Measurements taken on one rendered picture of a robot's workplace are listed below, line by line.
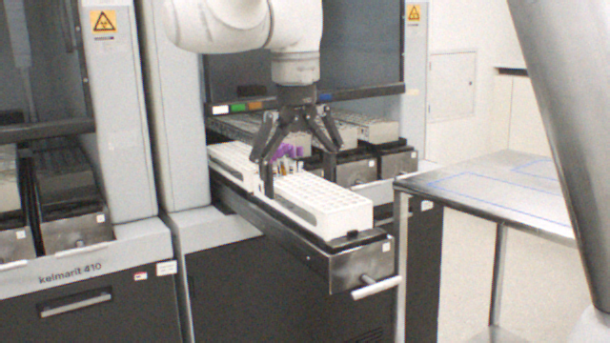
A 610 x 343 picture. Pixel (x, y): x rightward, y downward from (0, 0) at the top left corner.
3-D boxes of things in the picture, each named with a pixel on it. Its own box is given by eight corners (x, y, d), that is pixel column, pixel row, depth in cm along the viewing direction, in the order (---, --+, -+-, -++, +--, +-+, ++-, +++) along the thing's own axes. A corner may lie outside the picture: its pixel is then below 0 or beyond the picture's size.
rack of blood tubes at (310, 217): (253, 200, 109) (251, 172, 107) (293, 191, 114) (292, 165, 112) (326, 248, 84) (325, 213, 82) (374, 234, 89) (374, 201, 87)
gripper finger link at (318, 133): (293, 115, 97) (297, 110, 98) (326, 151, 103) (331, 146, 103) (303, 118, 94) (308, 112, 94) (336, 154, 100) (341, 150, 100)
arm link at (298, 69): (328, 50, 90) (329, 84, 92) (303, 50, 98) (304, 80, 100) (284, 54, 86) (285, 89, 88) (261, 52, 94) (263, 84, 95)
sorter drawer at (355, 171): (236, 145, 191) (235, 122, 188) (270, 140, 197) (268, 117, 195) (345, 195, 130) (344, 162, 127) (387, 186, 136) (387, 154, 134)
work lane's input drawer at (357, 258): (196, 190, 139) (193, 158, 137) (242, 181, 146) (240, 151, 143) (344, 308, 78) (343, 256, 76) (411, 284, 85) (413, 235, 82)
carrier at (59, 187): (96, 192, 112) (92, 168, 110) (98, 195, 110) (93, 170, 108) (41, 203, 106) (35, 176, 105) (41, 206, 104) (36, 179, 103)
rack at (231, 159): (205, 168, 135) (203, 146, 134) (239, 162, 140) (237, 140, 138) (250, 197, 110) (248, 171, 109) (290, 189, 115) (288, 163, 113)
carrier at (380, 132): (395, 139, 152) (395, 120, 151) (398, 140, 151) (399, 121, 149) (363, 145, 147) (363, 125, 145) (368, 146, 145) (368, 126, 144)
